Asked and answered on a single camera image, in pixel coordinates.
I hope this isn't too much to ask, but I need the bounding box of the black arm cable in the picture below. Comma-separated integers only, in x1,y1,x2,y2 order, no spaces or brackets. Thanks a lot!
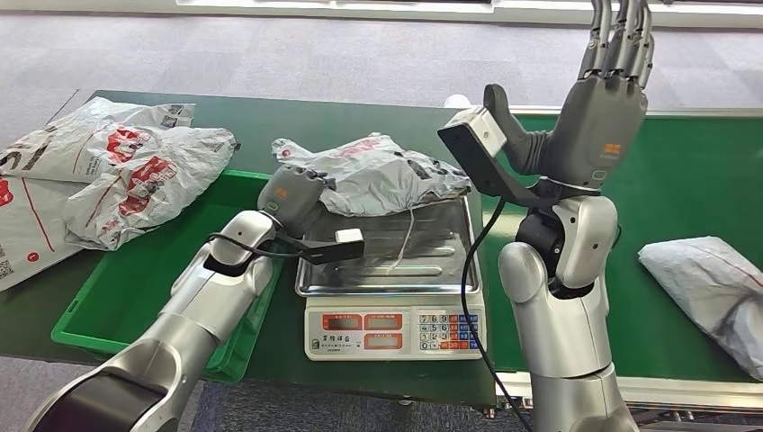
460,199,534,432
207,230,311,260

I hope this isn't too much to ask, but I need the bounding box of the crumpled white bag red logo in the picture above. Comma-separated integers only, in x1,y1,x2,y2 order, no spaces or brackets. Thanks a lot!
62,125,238,252

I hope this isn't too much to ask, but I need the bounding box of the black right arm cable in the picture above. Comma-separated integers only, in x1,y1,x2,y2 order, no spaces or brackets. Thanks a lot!
460,199,534,432

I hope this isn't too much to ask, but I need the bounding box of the green plastic crate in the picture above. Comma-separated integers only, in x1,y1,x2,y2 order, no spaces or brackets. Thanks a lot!
50,169,284,384

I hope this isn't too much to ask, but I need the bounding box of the green conveyor belt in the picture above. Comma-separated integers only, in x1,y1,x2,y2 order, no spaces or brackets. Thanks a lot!
444,94,763,432

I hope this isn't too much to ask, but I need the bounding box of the grey wrapped parcel bag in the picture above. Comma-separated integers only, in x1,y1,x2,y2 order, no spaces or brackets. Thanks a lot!
637,236,763,383

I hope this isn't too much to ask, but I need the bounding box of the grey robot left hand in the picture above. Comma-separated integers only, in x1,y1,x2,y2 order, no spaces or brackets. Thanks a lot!
257,164,338,237

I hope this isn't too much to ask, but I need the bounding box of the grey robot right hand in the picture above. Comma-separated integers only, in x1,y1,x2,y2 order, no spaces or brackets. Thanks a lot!
482,0,656,192

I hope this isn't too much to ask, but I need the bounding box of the white mail bag QR print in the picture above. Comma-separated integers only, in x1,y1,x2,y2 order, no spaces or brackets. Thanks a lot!
0,96,197,183

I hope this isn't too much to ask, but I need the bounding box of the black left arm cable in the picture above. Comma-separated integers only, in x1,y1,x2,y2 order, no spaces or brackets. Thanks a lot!
207,230,311,260

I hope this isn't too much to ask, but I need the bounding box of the white electronic scale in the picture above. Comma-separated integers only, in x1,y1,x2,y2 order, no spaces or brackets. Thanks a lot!
294,196,487,363

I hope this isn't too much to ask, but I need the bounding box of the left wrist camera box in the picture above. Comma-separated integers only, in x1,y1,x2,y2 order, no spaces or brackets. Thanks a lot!
280,227,366,266

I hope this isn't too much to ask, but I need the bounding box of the grey mail bag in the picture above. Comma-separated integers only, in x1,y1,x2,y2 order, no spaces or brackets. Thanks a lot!
271,131,472,275

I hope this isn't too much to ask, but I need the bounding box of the steel weighing tray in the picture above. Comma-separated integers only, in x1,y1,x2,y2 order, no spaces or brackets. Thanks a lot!
294,196,481,298

